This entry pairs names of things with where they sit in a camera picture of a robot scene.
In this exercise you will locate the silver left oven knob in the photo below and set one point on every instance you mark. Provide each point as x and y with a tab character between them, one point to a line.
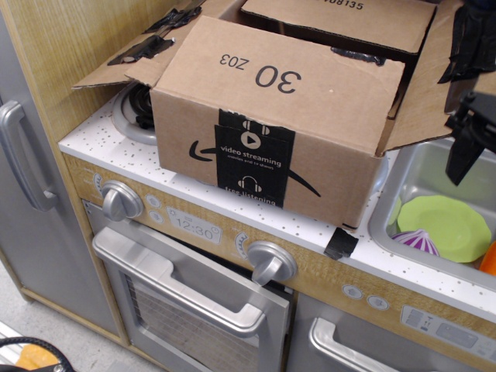
120	201

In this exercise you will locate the silver oven door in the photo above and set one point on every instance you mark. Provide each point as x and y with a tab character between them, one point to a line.
185	309

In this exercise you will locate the silver toy sink basin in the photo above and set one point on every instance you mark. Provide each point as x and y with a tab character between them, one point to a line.
420	170

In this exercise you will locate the orange object bottom left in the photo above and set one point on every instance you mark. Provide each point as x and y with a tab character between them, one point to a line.
33	357

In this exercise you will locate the black tape piece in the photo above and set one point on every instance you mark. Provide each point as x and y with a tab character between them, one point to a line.
341	245

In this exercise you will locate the silver oven knob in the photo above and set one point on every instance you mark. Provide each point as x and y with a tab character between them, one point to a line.
120	201
270	262

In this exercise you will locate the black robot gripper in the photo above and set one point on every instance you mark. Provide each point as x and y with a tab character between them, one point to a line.
473	128

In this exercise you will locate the silver dishwasher door handle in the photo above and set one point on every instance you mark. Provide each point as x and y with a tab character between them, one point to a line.
321	337

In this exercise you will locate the orange toy vegetable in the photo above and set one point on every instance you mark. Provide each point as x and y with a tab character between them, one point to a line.
488	264

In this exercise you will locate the purple toy onion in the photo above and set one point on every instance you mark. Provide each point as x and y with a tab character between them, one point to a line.
418	239

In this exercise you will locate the large cardboard shipping box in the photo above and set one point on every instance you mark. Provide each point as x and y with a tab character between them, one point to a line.
294	103

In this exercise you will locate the silver toy stove burner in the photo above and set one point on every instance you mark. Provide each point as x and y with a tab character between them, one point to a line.
132	114

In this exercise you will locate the silver right oven knob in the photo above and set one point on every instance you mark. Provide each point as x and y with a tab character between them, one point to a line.
270	262

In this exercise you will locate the silver fridge door handle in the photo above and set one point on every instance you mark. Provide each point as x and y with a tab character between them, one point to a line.
11	116

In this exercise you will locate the green toy plate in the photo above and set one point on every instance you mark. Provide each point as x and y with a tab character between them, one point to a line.
459	233

